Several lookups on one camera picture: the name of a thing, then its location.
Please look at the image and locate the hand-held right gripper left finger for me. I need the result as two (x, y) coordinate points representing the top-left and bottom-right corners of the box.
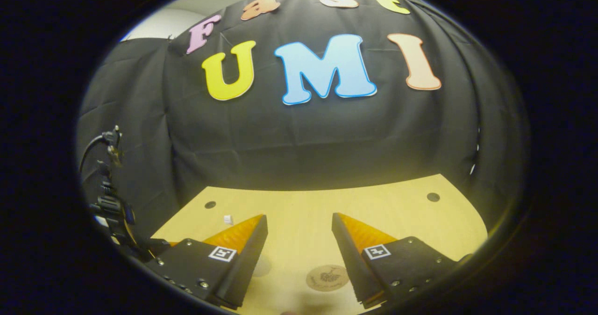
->
(145, 215), (270, 310)

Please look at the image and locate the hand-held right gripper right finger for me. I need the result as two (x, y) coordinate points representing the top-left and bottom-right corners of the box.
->
(332, 212), (461, 308)

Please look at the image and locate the round wooden coaster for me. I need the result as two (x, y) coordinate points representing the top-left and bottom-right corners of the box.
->
(306, 264), (350, 293)

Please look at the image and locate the light wooden desktop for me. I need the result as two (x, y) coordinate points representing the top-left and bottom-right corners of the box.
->
(150, 174), (489, 315)

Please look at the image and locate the black backdrop cloth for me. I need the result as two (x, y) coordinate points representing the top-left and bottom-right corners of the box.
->
(76, 0), (532, 264)

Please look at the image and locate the black cable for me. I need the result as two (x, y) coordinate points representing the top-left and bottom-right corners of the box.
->
(78, 133), (113, 172)

